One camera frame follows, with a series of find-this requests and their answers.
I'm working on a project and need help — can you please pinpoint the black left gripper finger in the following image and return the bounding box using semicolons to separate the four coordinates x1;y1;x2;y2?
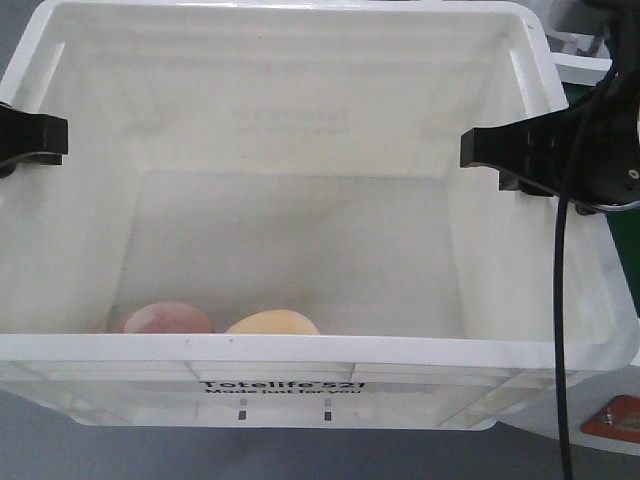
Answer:
1;102;68;178

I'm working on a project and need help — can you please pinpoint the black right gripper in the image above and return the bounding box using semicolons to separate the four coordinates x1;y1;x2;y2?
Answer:
459;1;639;211

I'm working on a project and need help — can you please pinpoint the pink plush ball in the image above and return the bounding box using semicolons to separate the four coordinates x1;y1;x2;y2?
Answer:
114;301;215;334

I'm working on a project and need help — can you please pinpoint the white plastic tote box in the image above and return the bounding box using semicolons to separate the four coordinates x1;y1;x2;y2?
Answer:
0;0;640;434

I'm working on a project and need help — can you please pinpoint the yellow mango plush toy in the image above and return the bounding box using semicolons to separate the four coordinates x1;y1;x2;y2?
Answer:
226;309;320;335

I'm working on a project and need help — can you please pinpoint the white outer conveyor rim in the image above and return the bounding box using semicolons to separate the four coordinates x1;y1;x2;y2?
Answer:
500;53;639;456

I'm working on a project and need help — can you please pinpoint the red label plate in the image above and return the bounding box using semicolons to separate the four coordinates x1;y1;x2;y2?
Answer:
580;395;640;444

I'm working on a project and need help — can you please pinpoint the black cable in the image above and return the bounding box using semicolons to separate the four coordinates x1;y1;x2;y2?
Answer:
552;74;624;480

